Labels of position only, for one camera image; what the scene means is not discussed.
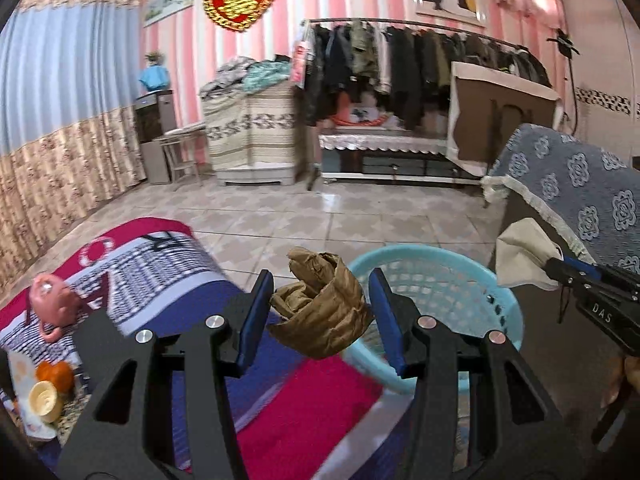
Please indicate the pink hanging bag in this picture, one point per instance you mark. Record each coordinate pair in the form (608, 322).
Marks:
(299, 62)

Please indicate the blue cloth bottle cover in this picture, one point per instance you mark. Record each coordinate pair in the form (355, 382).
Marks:
(156, 79)

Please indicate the floral cloth covered cabinet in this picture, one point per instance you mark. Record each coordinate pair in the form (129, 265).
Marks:
(250, 125)

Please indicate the small potted plant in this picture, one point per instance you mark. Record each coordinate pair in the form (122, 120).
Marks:
(155, 58)

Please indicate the printed plaid striped blanket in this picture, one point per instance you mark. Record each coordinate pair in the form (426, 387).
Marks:
(310, 395)

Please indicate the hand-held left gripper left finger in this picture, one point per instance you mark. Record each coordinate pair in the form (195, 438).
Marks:
(252, 320)

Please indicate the pink cartoon mug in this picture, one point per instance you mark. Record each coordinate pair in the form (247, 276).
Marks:
(52, 302)

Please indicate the light blue plastic basket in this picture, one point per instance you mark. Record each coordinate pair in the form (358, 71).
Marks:
(450, 280)

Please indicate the orange tangerine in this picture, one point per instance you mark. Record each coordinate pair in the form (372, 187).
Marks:
(57, 375)

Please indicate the beige cloth piece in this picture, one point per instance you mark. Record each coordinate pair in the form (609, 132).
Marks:
(520, 255)

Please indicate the red rimmed tray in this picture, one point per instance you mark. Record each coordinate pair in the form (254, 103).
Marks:
(360, 117)

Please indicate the low dark media cabinet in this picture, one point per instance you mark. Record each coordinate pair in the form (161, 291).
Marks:
(400, 165)

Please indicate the brown board with white frame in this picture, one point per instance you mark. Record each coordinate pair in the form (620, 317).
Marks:
(490, 120)

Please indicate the white metal chair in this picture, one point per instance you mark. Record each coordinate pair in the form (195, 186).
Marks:
(182, 135)

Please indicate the blue and floral curtain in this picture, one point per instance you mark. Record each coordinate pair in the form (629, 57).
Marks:
(60, 110)

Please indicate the brown sofa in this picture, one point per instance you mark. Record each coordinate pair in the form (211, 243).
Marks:
(550, 330)

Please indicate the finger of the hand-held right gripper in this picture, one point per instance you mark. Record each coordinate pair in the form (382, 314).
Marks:
(580, 261)
(565, 275)

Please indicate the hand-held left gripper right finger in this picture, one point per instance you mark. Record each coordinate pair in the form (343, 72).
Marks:
(387, 325)

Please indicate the person's right hand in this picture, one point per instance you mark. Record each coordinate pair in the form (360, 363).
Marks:
(625, 375)

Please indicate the teal plaid cloth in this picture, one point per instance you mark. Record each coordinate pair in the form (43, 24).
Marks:
(267, 75)

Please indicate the white plate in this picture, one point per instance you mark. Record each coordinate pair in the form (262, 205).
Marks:
(20, 375)

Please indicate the grey clothes pile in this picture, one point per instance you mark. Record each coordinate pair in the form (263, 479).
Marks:
(232, 75)

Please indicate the cream plastic cup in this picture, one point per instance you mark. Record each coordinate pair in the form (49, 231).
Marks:
(44, 400)

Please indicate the blue floral sofa cover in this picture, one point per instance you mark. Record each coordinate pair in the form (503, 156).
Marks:
(575, 175)

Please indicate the tan garment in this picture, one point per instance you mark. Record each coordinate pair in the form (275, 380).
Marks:
(320, 310)

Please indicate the grey water dispenser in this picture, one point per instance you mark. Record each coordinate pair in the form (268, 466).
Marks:
(155, 130)

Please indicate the landscape wall picture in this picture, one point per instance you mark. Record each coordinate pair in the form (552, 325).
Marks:
(167, 2)

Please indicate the metal clothes rack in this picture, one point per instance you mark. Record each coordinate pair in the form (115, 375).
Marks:
(400, 25)

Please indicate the row of hanging dark clothes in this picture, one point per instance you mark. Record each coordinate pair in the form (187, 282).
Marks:
(400, 70)

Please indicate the white lace cloth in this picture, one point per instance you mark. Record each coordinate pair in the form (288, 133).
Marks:
(380, 142)

